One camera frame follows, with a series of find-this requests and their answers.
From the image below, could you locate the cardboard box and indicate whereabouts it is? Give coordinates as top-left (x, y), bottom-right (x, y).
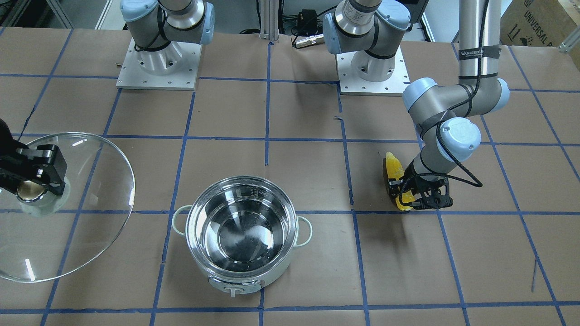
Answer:
top-left (500, 0), bottom-right (580, 46)

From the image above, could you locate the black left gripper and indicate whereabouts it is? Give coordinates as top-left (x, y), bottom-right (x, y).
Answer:
top-left (385, 170), bottom-right (453, 211)

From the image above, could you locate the aluminium frame post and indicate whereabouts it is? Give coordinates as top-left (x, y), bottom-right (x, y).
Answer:
top-left (258, 0), bottom-right (281, 43)

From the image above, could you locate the silver metal connector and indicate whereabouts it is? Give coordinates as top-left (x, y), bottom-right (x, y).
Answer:
top-left (292, 34), bottom-right (324, 49)

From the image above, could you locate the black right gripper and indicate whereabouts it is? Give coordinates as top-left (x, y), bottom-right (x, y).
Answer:
top-left (0, 120), bottom-right (67, 196)

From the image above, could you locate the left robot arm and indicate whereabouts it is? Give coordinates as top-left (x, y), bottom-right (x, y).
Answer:
top-left (323, 0), bottom-right (510, 211)

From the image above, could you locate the black power adapter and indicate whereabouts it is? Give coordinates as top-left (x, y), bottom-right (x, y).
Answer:
top-left (296, 9), bottom-right (318, 35)

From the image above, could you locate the pale green cooking pot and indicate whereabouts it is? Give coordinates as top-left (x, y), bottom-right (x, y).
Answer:
top-left (171, 175), bottom-right (313, 297)

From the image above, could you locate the glass pot lid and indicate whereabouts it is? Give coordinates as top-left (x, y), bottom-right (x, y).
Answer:
top-left (0, 132), bottom-right (136, 283)

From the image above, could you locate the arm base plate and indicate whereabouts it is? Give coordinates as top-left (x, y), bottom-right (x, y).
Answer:
top-left (116, 39), bottom-right (203, 91)
top-left (335, 48), bottom-right (411, 96)

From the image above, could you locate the yellow corn cob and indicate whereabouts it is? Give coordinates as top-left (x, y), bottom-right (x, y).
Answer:
top-left (383, 151), bottom-right (412, 205)

